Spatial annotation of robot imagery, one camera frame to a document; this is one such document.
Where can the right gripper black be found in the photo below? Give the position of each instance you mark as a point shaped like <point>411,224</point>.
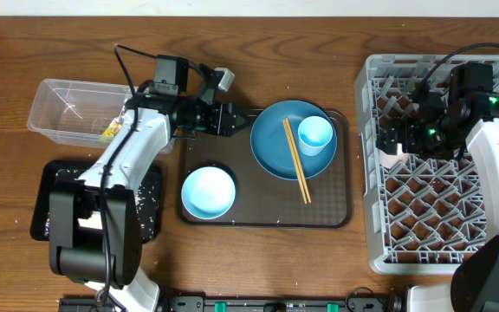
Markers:
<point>409,126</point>

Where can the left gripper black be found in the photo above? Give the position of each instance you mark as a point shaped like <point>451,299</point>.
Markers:
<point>224,120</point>

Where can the pink cup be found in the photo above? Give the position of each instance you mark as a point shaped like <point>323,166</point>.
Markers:
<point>388,161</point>

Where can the dark blue plate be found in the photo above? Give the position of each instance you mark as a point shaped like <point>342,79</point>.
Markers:
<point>270,146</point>

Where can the wooden chopstick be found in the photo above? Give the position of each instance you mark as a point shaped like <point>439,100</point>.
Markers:
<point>296,162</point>
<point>302,173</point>

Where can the light blue cup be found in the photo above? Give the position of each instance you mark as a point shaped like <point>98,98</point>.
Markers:
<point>314,134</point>

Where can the light blue bowl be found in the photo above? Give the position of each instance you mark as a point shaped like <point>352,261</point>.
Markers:
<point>208,192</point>

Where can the white rice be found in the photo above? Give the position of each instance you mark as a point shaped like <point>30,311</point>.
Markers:
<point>147,200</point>

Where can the yellow snack wrapper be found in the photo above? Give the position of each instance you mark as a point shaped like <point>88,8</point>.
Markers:
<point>112,129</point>

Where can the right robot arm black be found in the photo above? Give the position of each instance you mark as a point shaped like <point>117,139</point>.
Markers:
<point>471,122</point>

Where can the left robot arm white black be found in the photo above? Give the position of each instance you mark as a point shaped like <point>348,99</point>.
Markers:
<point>94,231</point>

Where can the grey dishwasher rack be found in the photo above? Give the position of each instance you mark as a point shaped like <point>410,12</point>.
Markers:
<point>424,217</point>

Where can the black waste tray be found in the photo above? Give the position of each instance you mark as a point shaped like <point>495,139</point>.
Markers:
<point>68,170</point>

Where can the brown serving tray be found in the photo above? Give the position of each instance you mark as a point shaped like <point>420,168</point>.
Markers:
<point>264,200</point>

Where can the clear plastic bin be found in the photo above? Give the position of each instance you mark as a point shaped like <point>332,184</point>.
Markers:
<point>76,113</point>

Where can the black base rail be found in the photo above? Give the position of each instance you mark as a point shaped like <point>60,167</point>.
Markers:
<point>361,299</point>

